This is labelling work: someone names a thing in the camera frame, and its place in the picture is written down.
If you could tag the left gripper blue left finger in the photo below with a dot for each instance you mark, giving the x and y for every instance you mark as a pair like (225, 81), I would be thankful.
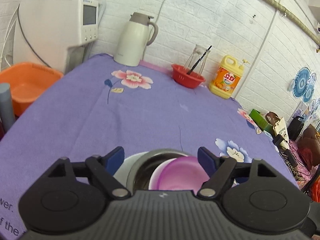
(101, 172)

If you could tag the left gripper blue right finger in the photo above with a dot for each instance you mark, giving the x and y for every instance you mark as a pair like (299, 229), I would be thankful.
(220, 171)

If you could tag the stainless steel bowl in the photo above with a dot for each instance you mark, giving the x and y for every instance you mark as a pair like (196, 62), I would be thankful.
(143, 168)

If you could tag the purple plastic bowl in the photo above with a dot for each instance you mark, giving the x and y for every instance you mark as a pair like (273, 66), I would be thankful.
(184, 173)

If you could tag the white red ceramic bowl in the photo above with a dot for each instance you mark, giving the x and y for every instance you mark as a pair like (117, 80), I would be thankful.
(157, 173)

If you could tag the purple floral tablecloth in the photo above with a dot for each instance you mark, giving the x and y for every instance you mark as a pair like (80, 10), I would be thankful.
(101, 105)

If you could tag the black power adapter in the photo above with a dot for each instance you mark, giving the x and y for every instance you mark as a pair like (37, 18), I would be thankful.
(278, 139)

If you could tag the green box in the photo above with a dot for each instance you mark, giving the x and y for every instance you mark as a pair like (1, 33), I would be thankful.
(261, 121)

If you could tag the beige tote bag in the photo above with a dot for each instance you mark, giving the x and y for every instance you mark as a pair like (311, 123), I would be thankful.
(279, 127)

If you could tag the yellow detergent bottle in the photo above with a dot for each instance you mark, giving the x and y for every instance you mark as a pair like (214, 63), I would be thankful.
(227, 77)

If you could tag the red plastic basket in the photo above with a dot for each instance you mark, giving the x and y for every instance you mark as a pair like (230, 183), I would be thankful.
(180, 76)

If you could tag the grey cylinder bottle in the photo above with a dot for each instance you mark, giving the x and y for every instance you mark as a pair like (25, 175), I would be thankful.
(6, 107)

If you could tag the glass pitcher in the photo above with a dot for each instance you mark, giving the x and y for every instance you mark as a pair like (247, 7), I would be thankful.
(197, 52)

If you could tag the orange plastic basin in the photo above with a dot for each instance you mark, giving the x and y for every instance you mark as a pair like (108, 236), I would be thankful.
(27, 82)

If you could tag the blue paper fan decoration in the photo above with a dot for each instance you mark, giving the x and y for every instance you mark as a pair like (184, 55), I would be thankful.
(303, 84)

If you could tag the white thermos jug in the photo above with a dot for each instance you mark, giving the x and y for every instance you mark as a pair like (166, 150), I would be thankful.
(137, 34)

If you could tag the white water dispenser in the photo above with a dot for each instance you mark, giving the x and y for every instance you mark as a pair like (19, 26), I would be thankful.
(54, 33)

